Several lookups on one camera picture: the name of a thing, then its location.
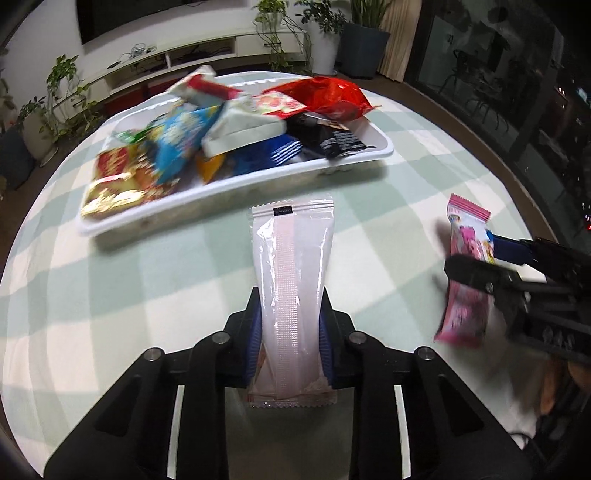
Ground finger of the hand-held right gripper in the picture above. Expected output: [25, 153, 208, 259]
[444, 254, 525, 303]
[489, 233, 591, 289]

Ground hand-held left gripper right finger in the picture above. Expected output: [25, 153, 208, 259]
[318, 286, 525, 480]

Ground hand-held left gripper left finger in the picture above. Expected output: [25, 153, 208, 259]
[44, 286, 260, 480]

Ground pink cartoon snack packet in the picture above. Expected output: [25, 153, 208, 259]
[434, 194, 496, 348]

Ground pale pink translucent snack packet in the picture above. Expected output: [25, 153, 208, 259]
[249, 195, 335, 409]

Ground white plastic tray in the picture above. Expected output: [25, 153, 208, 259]
[76, 69, 395, 237]

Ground blue snack bag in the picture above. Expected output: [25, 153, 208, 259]
[147, 105, 225, 184]

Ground person's right hand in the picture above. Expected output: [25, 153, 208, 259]
[539, 357, 591, 416]

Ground glass sliding door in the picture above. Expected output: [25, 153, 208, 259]
[406, 0, 591, 234]

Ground orange snack packet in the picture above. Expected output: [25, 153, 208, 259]
[196, 152, 227, 185]

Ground blue striped snack packet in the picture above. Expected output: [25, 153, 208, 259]
[226, 135, 304, 177]

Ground black snack packet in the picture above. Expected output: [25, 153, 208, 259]
[286, 113, 369, 160]

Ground red yellow snack packet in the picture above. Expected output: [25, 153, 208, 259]
[95, 145, 182, 205]

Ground large white snack packet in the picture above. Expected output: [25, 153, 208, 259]
[201, 98, 288, 158]

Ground large red snack bag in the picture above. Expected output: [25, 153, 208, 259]
[265, 76, 384, 123]

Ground green snack packet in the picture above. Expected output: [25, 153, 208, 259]
[113, 128, 154, 145]

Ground strawberry print snack packet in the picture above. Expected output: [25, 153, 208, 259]
[252, 90, 308, 119]

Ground beige curtain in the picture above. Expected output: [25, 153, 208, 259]
[379, 0, 424, 85]

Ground tall plant in dark pot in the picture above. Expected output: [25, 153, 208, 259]
[341, 0, 394, 80]

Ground white red snack packet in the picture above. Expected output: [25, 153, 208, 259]
[166, 65, 246, 105]

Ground red storage box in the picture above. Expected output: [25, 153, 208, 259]
[104, 87, 149, 117]

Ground leafy plant in white pot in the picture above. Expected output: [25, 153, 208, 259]
[295, 0, 348, 76]

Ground white television console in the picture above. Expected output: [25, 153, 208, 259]
[53, 21, 278, 121]

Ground plant in white ribbed pot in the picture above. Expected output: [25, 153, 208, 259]
[19, 97, 59, 168]

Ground pothos plant with hanging vines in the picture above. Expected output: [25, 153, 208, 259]
[253, 0, 315, 75]

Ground plant in dark square pot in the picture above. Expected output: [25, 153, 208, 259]
[0, 76, 37, 191]

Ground trailing pothos plant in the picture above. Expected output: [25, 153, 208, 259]
[46, 54, 101, 140]

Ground black television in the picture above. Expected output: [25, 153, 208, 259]
[76, 0, 197, 45]

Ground cables on console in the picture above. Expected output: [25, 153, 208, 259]
[108, 43, 158, 71]

